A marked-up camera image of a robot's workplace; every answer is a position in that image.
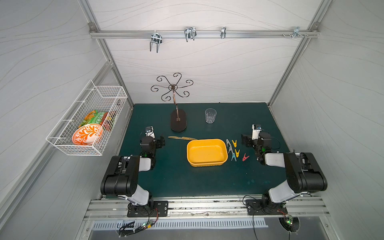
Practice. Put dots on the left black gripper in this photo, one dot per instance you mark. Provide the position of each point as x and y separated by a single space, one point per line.
160 142

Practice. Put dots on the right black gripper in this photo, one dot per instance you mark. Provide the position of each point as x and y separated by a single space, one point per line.
246 139

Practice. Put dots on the red clothespin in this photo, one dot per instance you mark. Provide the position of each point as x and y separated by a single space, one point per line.
245 157

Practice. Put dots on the grey clothespin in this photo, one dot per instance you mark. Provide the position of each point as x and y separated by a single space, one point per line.
229 145

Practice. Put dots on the teal clothespin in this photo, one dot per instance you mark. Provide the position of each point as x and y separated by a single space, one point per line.
234 157

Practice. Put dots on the yellow plastic storage box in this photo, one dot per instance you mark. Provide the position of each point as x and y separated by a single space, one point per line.
207 153

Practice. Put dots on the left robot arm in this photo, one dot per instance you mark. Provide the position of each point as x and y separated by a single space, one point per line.
122 174

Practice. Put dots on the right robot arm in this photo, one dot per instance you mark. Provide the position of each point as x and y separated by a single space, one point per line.
303 173

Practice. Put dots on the wooden knife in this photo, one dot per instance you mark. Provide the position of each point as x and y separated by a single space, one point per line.
181 138

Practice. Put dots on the metal mug tree stand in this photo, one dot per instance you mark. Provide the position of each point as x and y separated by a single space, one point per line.
178 116

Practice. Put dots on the clear drinking glass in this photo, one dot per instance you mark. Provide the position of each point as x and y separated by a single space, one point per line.
210 115

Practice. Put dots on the green snack packet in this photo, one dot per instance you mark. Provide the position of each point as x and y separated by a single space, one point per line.
105 119

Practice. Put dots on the orange patterned bowl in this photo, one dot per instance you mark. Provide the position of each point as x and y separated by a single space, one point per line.
88 135

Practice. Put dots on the metal double hook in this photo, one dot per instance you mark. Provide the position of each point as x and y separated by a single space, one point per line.
156 39

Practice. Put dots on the small metal hook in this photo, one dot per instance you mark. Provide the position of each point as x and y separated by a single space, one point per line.
223 32

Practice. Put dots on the metal loop hook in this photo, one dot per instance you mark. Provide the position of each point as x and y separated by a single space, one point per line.
190 33

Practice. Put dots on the metal corner hook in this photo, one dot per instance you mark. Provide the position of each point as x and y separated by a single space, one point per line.
296 34

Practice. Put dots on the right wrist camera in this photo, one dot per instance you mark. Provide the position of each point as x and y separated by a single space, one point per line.
256 129

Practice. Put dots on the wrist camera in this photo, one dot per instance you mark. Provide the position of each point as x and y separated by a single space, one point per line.
149 132
256 129

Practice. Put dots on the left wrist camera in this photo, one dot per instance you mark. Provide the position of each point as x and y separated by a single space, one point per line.
149 132

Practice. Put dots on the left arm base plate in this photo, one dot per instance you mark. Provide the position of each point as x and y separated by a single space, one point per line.
152 209

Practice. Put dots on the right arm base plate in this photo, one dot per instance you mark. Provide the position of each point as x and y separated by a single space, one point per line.
258 207

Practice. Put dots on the white wire basket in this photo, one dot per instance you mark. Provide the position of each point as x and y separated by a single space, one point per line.
92 97

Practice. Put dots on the white vented cable duct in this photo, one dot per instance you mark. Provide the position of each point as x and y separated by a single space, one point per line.
181 224

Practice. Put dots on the aluminium front rail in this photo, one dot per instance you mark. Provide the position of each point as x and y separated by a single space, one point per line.
204 207

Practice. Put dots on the aluminium rail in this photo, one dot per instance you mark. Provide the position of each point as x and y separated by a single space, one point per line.
202 34
204 207

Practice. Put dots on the aluminium top rail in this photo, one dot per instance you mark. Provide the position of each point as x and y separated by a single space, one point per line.
202 34

